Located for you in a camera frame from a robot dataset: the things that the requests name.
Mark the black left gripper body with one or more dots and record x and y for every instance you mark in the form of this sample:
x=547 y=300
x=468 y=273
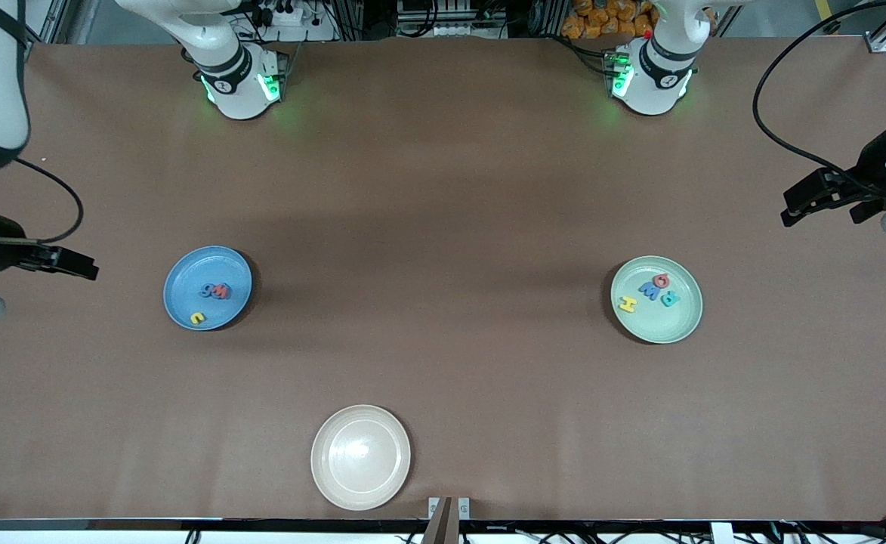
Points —
x=872 y=171

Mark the teal capital letter R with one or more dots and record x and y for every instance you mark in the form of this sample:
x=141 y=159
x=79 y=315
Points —
x=670 y=298

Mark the red capital letter Q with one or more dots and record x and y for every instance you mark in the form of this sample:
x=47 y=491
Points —
x=657 y=281

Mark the blue capital letter W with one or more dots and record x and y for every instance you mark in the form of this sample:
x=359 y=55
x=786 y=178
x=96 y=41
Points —
x=648 y=288

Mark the yellow capital letter H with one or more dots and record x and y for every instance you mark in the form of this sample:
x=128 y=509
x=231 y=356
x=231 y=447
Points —
x=628 y=304

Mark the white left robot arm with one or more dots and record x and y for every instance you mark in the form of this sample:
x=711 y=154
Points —
x=662 y=68

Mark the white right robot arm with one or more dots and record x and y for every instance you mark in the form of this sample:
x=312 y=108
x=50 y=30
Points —
x=223 y=53

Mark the blue plate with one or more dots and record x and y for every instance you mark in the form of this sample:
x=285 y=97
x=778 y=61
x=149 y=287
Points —
x=207 y=306

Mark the green plate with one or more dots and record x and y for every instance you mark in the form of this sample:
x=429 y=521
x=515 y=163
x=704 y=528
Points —
x=662 y=325

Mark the orange packet bag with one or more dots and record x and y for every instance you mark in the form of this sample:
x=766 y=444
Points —
x=601 y=19

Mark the white power strip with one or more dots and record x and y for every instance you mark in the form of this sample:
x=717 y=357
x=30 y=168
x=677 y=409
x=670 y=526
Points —
x=288 y=16

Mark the beige plate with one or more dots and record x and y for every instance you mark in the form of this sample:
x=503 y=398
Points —
x=359 y=457

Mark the grey electronics box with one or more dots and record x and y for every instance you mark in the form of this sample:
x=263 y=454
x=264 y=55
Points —
x=450 y=26

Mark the small grey bracket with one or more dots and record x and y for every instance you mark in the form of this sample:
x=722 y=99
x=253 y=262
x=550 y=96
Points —
x=434 y=508
x=464 y=508

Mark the brown stand post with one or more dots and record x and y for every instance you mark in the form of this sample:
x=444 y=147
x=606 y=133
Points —
x=440 y=529

